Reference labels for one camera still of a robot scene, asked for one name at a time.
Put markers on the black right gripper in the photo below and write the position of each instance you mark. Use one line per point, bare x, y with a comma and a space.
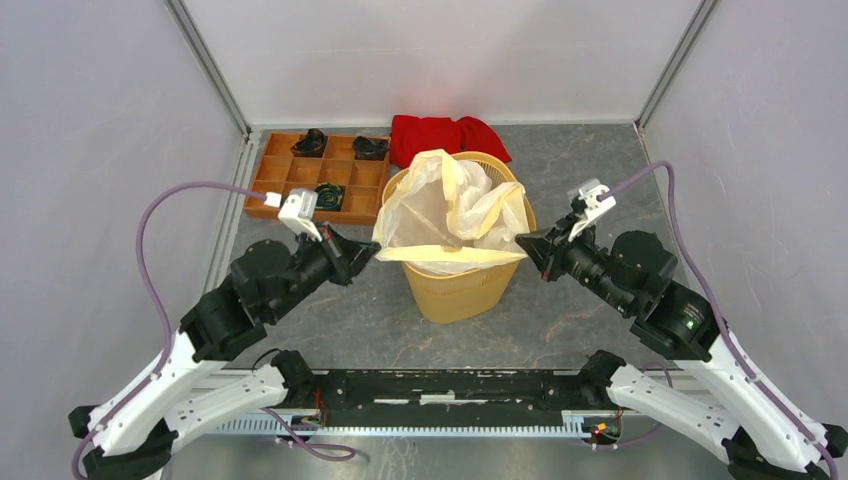
548, 250

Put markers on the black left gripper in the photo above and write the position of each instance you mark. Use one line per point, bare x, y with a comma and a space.
355, 255

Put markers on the pale yellow plastic trash bag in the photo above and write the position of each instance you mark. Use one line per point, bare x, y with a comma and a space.
448, 214

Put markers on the yellow mesh trash bin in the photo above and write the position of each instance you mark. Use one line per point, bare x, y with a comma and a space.
448, 299

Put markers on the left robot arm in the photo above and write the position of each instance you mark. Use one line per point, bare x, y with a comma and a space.
135, 434

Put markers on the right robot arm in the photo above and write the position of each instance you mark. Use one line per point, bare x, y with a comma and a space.
750, 427

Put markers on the black green rolled item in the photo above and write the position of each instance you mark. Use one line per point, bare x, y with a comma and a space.
330, 197

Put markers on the black rolled item back right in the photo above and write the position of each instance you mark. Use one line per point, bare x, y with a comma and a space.
371, 149

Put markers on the orange wooden compartment tray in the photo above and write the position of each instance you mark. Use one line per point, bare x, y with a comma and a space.
278, 171

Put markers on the black rolled item back left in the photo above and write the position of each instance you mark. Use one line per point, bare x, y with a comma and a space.
310, 145

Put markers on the red cloth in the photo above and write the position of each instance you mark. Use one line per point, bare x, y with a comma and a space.
410, 135

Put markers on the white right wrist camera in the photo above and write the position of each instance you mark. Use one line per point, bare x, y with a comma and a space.
589, 202

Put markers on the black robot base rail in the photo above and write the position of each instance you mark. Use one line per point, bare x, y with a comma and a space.
444, 401

